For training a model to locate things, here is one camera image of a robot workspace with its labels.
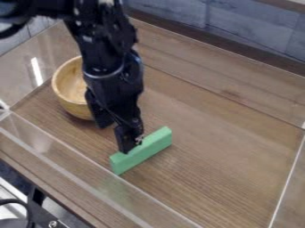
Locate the clear acrylic tray walls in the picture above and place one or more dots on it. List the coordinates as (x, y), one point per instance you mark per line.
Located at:
(233, 171)

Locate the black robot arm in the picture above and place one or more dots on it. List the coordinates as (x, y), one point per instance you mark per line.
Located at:
(111, 64)

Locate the black table frame bracket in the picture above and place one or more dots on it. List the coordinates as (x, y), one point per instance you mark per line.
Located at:
(41, 218)

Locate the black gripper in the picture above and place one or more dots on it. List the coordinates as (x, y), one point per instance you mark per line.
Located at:
(111, 95)

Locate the wooden bowl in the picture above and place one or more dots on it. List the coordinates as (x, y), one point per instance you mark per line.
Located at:
(68, 87)

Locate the green rectangular stick block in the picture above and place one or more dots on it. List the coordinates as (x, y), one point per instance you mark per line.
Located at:
(152, 144)

